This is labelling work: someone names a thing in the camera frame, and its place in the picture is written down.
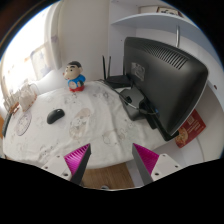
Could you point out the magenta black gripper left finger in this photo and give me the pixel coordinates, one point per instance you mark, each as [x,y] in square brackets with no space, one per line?
[70,167]

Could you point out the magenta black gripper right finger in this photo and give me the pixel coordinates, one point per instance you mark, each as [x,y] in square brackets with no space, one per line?
[153,166]

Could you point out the black computer mouse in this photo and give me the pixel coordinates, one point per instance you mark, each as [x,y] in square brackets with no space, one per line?
[55,115]

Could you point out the white patterned tablecloth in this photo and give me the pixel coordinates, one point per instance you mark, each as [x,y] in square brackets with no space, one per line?
[94,116]

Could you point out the cartoon boy figurine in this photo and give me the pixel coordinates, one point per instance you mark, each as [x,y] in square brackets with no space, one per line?
[73,76]

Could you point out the black computer monitor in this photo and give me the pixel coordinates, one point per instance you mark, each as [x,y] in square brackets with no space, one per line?
[168,82]

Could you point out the black wifi router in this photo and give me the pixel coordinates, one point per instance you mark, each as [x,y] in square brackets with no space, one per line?
[117,81]

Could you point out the clear glass jar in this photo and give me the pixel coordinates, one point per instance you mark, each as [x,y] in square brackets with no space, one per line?
[28,95]

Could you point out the framed picture on shelf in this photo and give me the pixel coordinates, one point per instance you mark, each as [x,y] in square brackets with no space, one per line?
[169,11]

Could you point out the white wall shelf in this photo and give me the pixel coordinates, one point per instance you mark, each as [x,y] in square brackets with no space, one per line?
[158,21]

